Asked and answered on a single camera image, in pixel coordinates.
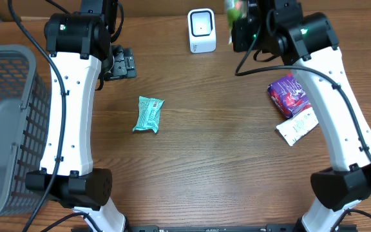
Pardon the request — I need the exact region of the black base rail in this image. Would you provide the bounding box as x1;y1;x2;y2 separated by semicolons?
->
71;224;359;232

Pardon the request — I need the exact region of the green snack packet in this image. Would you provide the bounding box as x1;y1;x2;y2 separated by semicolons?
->
224;0;247;44

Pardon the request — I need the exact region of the white tube gold cap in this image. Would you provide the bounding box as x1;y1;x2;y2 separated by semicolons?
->
276;107;318;146

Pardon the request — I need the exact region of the purple tissue pack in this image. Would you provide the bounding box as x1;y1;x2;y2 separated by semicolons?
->
267;73;311;119

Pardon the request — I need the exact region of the teal wet wipes pack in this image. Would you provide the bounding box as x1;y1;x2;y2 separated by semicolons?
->
133;96;164;133

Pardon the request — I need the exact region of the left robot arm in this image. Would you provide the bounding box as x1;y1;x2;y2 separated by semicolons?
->
25;1;130;232

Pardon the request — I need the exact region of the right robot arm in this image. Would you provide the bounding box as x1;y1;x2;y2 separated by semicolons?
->
231;0;371;231

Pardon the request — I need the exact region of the white barcode scanner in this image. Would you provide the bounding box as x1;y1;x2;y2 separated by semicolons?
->
187;8;216;53

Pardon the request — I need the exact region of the grey plastic shopping basket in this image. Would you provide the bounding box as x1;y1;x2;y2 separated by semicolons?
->
0;44;50;216

